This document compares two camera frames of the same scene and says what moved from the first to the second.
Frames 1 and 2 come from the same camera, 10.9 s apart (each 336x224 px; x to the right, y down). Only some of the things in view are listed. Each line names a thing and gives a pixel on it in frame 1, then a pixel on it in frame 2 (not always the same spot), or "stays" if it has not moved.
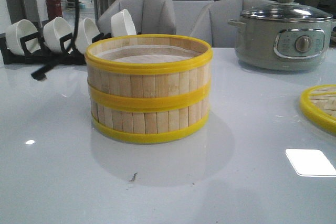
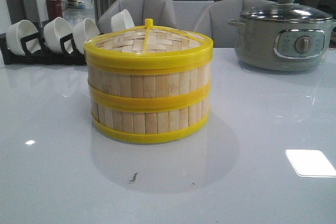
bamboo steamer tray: x=148 y=72 stays
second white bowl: x=54 y=29 stays
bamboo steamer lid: x=318 y=104 to x=148 y=49
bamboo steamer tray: x=148 y=127 stays
